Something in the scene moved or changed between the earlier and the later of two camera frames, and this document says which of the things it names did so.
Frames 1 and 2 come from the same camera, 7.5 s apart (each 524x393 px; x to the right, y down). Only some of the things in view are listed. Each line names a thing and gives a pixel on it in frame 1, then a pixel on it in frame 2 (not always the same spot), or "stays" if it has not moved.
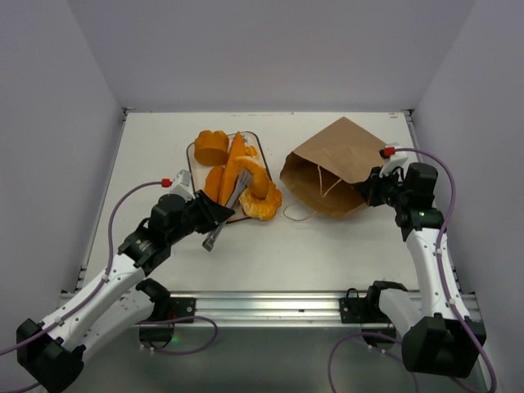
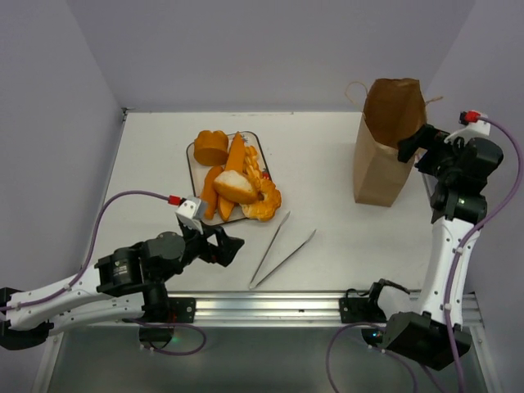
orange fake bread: (212, 148) stays
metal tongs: (245, 181) to (254, 282)
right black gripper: (377, 189) to (426, 144)
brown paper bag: (321, 173) to (393, 109)
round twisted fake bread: (263, 209) stays
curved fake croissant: (260, 180) to (236, 187)
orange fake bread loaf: (214, 182) stays
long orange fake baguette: (229, 175) stays
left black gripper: (202, 202) to (226, 247)
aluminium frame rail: (264, 309) stays
